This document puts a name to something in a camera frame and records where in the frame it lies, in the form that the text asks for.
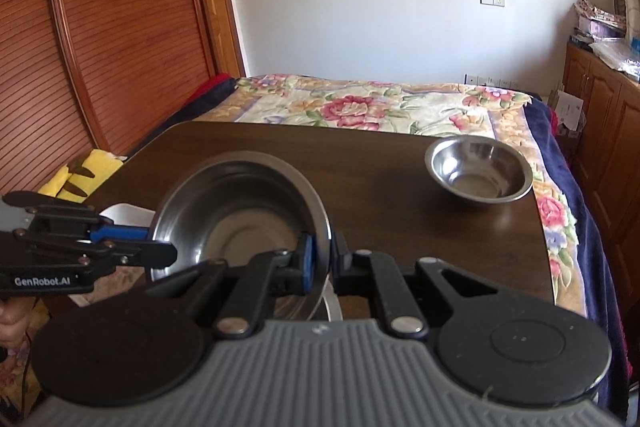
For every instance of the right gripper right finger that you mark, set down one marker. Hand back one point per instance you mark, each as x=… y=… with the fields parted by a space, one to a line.
x=376 y=277

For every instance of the wooden side cabinet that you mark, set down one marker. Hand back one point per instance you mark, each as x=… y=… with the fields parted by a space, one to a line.
x=606 y=164

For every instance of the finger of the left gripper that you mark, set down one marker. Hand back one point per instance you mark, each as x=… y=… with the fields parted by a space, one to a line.
x=146 y=254
x=42 y=214

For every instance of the small steel bowl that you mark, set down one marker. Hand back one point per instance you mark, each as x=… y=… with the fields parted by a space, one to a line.
x=479 y=170

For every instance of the large steel bowl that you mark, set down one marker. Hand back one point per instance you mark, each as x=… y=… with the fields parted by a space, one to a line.
x=240 y=204

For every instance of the clear plastic bags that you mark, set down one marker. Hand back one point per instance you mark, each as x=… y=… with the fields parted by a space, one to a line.
x=618 y=56

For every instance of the person's left hand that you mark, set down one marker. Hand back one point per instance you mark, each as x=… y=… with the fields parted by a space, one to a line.
x=14 y=320

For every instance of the wooden slatted wardrobe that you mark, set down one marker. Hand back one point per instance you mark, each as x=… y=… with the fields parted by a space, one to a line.
x=83 y=74

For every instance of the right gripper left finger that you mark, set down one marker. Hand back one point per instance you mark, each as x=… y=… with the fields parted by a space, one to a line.
x=238 y=300

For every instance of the stack of papers and boxes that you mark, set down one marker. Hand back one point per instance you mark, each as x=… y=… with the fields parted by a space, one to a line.
x=594 y=24

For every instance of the white paper bag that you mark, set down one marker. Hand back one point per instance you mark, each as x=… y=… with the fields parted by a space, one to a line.
x=567 y=108

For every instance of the red and navy bedding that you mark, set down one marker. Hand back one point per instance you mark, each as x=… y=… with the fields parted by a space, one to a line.
x=207 y=97

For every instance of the white square plate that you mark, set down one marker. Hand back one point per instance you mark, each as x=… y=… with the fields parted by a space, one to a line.
x=127 y=215

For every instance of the wall power strip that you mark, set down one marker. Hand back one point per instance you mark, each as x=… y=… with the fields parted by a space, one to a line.
x=476 y=80

